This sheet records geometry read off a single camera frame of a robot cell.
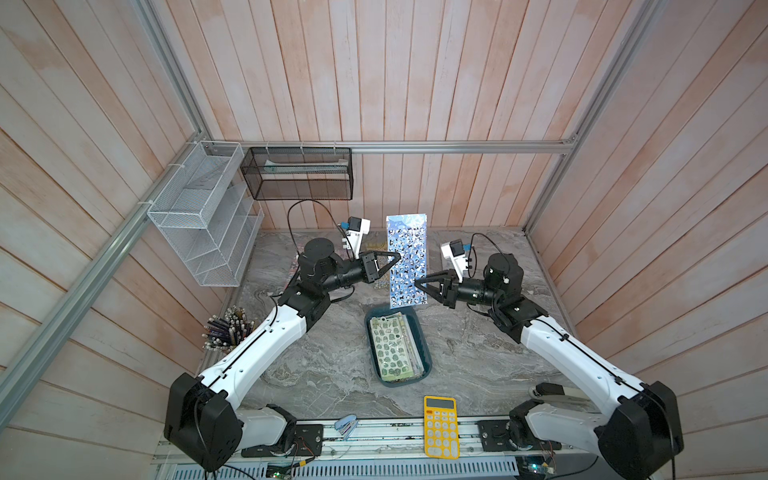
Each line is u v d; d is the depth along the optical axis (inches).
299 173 40.0
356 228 24.5
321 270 21.6
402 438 29.7
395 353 33.8
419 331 35.6
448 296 25.0
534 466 28.0
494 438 28.8
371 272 23.6
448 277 25.6
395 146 39.4
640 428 15.5
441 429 29.2
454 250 25.1
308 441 28.8
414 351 34.5
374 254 25.0
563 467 27.5
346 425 29.4
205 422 15.3
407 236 26.2
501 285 23.1
